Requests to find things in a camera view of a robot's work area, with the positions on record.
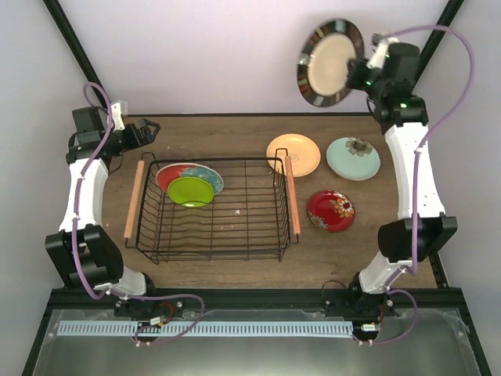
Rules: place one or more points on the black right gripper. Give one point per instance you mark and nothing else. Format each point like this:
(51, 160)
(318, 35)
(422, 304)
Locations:
(353, 80)

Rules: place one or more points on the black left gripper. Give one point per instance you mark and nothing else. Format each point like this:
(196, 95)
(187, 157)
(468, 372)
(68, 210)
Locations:
(147, 138)

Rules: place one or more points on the black rimmed cream plate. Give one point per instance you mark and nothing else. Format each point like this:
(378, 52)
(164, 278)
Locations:
(322, 65)

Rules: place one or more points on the lime green plate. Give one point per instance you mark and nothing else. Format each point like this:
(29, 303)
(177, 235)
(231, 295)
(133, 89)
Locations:
(190, 191)

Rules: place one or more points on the light green flower plate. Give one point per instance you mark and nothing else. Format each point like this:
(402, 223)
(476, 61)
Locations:
(353, 158)

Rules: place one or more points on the yellow orange plate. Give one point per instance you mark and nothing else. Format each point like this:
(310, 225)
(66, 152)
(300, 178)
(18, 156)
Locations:
(304, 153)

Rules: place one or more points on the red floral plate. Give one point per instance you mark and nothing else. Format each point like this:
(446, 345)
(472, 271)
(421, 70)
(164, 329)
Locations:
(331, 211)

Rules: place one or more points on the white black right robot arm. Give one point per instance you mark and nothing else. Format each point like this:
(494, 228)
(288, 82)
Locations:
(422, 227)

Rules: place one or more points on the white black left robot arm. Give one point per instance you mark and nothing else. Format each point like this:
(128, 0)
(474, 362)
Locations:
(82, 252)

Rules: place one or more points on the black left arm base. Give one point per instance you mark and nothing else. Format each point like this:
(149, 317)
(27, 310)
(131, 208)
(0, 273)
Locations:
(146, 309)

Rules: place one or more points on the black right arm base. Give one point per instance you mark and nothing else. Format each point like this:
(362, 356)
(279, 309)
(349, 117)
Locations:
(351, 303)

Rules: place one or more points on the red teal patterned plate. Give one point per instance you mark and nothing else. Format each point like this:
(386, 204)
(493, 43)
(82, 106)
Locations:
(171, 172)

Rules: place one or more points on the clear plastic sheet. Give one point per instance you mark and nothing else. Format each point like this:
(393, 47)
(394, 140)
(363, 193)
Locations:
(430, 342)

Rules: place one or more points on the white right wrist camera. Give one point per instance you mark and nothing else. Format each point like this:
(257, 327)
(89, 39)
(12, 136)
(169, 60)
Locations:
(380, 50)

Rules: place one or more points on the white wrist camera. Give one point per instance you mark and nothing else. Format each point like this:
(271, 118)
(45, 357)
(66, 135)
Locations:
(380, 50)
(119, 111)

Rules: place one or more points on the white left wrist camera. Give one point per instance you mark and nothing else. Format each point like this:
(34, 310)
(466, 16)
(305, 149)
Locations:
(119, 111)

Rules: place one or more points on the black wire dish rack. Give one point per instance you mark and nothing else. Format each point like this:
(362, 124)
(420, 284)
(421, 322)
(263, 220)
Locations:
(249, 219)

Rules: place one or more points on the left wooden rack handle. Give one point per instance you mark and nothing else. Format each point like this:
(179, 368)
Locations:
(134, 199)

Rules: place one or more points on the wooden rack handle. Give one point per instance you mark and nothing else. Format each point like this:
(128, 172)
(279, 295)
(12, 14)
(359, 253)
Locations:
(134, 199)
(294, 213)

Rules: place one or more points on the right wooden rack handle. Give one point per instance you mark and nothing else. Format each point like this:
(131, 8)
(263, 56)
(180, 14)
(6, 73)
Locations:
(294, 213)

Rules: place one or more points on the light blue slotted cable duct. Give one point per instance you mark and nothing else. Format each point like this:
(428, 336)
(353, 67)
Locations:
(320, 329)

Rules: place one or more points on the black aluminium frame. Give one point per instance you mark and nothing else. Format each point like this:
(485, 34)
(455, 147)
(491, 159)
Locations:
(234, 299)

